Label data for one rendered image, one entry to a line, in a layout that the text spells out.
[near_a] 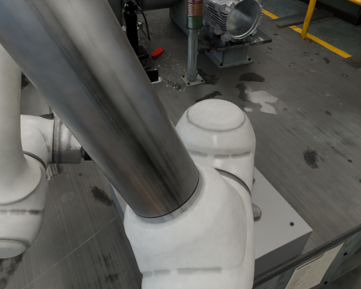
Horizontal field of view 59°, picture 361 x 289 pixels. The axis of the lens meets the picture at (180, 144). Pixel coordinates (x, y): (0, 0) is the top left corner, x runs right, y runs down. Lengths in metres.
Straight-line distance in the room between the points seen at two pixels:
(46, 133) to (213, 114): 0.33
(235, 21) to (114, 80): 1.25
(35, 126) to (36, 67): 0.39
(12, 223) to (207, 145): 0.32
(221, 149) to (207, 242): 0.18
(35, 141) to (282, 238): 0.54
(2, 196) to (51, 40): 0.31
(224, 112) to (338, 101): 0.86
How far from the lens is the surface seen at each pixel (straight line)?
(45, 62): 0.29
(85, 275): 0.81
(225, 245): 0.42
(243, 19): 1.49
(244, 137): 0.55
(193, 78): 1.34
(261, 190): 0.81
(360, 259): 1.73
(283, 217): 0.78
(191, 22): 1.22
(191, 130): 0.54
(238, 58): 1.51
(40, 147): 0.65
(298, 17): 4.36
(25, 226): 0.55
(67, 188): 0.97
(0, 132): 0.49
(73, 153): 0.68
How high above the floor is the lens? 1.50
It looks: 43 degrees down
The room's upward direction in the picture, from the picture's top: straight up
